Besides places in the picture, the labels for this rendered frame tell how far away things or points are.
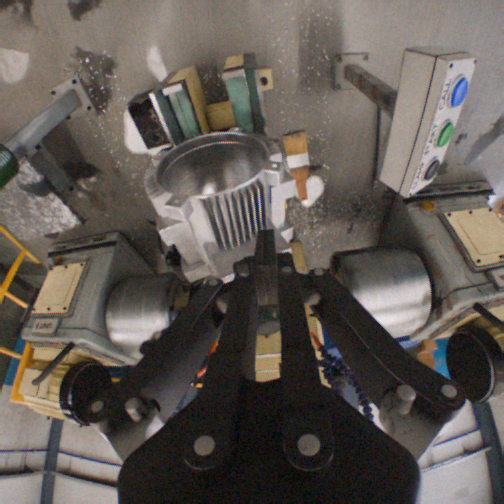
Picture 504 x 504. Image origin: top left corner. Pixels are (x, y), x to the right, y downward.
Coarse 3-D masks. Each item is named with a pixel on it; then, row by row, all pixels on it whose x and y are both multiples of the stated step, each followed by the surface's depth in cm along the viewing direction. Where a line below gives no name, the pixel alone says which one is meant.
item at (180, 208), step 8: (232, 128) 36; (240, 128) 35; (160, 152) 33; (152, 160) 33; (264, 168) 28; (272, 168) 28; (280, 168) 28; (264, 176) 28; (272, 176) 28; (280, 176) 28; (272, 184) 29; (168, 200) 26; (176, 200) 26; (184, 200) 26; (168, 208) 26; (176, 208) 25; (184, 208) 26; (192, 208) 27; (176, 216) 26; (184, 216) 26
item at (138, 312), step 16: (128, 288) 59; (144, 288) 58; (160, 288) 57; (176, 288) 60; (112, 304) 58; (128, 304) 56; (144, 304) 55; (160, 304) 55; (176, 304) 58; (112, 320) 55; (128, 320) 55; (144, 320) 54; (160, 320) 54; (112, 336) 57; (128, 336) 55; (144, 336) 54; (128, 352) 57; (144, 352) 57
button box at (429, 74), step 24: (408, 48) 17; (432, 48) 17; (408, 72) 19; (432, 72) 16; (456, 72) 16; (408, 96) 20; (432, 96) 18; (408, 120) 22; (432, 120) 19; (456, 120) 21; (408, 144) 23; (432, 144) 22; (384, 168) 29; (408, 168) 25; (408, 192) 27
